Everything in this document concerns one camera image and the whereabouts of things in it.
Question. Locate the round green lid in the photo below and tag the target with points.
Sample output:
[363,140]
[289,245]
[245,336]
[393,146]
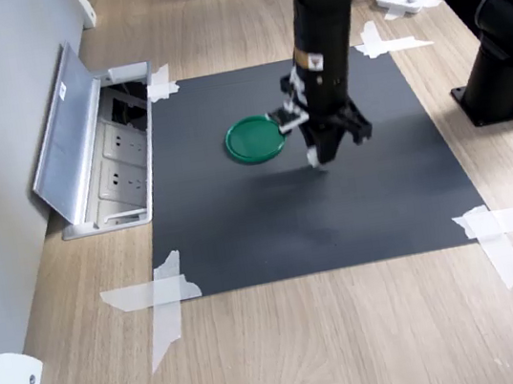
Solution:
[251,142]

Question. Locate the white tape cross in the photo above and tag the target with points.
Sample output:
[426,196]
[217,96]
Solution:
[165,292]
[377,46]
[161,88]
[493,224]

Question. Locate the dark grey mat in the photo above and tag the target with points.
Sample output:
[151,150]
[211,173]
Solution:
[290,225]

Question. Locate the white power socket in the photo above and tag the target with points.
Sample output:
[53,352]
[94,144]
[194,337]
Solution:
[123,139]
[122,179]

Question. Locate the white label sticker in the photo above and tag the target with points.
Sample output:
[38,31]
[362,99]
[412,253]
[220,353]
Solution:
[63,91]

